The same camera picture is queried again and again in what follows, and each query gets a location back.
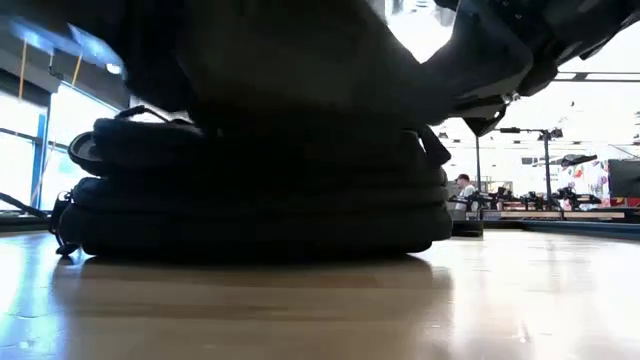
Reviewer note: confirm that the black monitor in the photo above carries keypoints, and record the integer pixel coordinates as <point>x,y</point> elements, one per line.
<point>625,177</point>

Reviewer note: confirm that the black boom stand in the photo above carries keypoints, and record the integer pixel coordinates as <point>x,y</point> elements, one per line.
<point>478,165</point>

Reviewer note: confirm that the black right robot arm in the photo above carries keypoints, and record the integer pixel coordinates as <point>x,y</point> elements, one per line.
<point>590,25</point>

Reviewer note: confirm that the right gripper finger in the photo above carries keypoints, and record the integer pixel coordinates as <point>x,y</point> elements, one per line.
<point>482,125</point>

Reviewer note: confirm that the colourful printed banner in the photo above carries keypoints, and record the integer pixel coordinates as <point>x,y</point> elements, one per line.
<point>585,181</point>

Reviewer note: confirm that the person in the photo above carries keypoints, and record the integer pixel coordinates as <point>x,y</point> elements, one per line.
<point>466,189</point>

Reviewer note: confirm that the large window frame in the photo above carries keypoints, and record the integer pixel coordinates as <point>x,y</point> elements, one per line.
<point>39,160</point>

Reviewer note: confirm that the black aluminium table frame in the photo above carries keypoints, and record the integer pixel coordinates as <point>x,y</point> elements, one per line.
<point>575,229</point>

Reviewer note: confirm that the black backpack grey lining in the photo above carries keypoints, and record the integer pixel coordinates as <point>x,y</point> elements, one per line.
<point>250,200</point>

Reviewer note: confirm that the ceiling light bar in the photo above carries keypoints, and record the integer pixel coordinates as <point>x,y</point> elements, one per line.
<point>600,76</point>

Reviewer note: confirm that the background robot station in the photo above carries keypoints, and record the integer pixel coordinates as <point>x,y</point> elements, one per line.
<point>530,202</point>

